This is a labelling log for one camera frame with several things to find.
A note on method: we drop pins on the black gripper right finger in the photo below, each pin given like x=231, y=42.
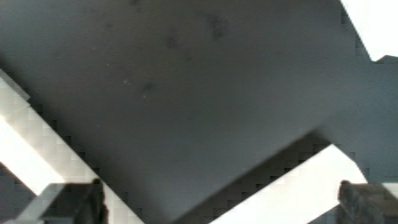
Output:
x=368, y=203

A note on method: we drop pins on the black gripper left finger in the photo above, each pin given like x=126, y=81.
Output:
x=77, y=204

